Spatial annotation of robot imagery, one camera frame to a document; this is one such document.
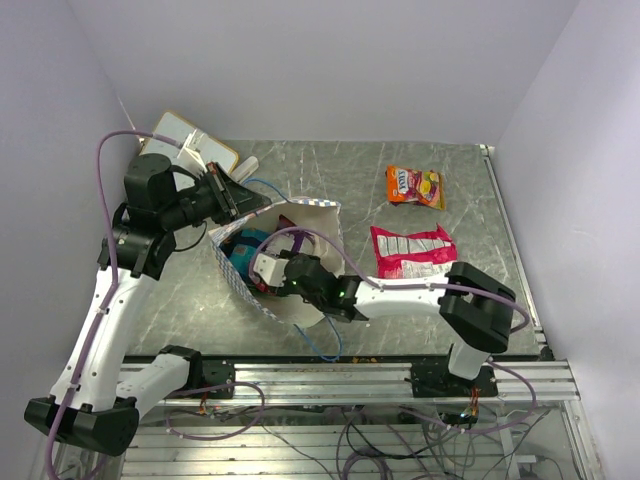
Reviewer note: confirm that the pink red snack bag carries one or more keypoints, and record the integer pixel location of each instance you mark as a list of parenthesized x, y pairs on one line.
[(416, 255)]

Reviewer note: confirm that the aluminium rail frame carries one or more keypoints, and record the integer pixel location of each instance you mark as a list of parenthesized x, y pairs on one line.
[(358, 418)]

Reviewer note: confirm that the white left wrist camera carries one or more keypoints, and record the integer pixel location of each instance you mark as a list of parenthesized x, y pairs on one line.
[(189, 156)]

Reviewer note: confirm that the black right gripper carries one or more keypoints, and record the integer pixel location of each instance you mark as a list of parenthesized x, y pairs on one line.
[(285, 287)]

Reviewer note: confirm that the orange snack packet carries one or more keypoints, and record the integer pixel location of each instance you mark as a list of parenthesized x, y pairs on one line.
[(411, 186)]

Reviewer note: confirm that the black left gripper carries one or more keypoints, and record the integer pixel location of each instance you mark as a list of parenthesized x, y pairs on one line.
[(232, 199)]

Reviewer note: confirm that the yellow framed whiteboard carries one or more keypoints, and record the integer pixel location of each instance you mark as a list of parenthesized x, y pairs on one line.
[(174, 126)]

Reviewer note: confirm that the checkered blue paper bag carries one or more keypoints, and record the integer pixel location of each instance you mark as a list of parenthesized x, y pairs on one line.
[(319, 217)]

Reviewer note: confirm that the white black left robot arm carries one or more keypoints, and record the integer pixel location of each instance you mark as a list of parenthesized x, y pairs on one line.
[(88, 407)]

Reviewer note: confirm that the white marker eraser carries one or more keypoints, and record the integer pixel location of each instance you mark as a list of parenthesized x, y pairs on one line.
[(245, 170)]

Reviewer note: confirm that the light blue snack packet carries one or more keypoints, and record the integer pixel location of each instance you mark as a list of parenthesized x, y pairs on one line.
[(241, 247)]

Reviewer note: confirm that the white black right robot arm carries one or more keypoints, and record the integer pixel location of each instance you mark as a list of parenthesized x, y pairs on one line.
[(477, 307)]

